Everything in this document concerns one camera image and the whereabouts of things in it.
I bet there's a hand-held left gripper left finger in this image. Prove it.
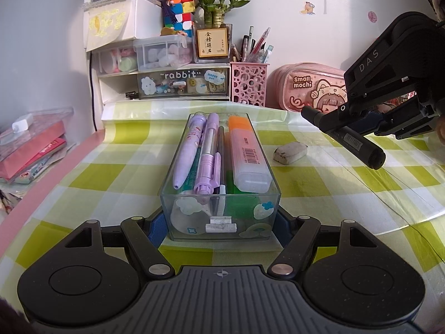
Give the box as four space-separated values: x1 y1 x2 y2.
63 212 176 281

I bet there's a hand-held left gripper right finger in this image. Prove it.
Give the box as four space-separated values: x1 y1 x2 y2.
267 208 379 281

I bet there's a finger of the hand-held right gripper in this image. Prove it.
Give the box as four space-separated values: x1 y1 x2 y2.
362 95 439 140
320 87 421 136

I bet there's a clear plastic organizer box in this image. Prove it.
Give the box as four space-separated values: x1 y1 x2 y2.
159 112 281 242

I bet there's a black whiteboard marker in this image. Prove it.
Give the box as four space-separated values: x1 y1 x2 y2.
301 106 387 170

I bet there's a green highlighter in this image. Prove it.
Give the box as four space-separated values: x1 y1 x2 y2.
222 169 260 218

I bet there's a white glue stick green label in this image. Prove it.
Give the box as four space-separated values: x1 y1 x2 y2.
172 144 211 234

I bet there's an orange highlighter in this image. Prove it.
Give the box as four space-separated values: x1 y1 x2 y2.
224 115 273 193

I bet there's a purple mechanical pencil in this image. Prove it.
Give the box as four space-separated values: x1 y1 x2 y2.
194 112 223 195

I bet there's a purple pen with dome figure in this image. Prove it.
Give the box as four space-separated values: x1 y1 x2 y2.
173 112 206 190

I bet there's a pink cartoon pencil case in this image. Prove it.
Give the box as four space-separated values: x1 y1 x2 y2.
266 62 348 114

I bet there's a dirty white eraser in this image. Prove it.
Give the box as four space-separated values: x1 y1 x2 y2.
273 141 310 165

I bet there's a green checkered tablecloth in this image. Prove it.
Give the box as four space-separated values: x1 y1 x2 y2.
0 99 445 286

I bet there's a pink perforated pen holder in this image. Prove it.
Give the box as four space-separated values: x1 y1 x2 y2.
230 62 269 107

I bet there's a bunch of pens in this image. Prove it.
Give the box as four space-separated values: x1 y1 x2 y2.
231 26 274 64

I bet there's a pile of colourful packets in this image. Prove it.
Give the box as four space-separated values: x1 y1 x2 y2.
0 108 76 213

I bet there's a lucky bamboo in glass vase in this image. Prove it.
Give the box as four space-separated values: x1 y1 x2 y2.
186 0 251 64

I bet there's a white drawer unit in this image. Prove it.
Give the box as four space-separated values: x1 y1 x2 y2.
92 63 232 105

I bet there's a clear flat plastic case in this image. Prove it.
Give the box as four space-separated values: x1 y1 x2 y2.
0 107 75 147

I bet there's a white charger plug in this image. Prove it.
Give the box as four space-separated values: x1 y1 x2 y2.
12 114 34 133

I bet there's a clear container of tape rolls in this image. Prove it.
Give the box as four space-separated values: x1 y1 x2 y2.
92 42 139 76

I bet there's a clear lidded storage box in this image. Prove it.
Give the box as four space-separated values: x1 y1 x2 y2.
133 35 194 73

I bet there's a small brown animal figurine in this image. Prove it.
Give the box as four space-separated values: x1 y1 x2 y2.
160 27 189 38

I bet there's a colourful twisted puzzle cube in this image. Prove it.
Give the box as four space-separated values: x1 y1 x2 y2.
163 0 196 38

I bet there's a white storage box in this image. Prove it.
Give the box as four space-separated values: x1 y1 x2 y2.
82 0 166 52

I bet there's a black cable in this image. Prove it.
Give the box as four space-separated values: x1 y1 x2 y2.
88 0 107 133

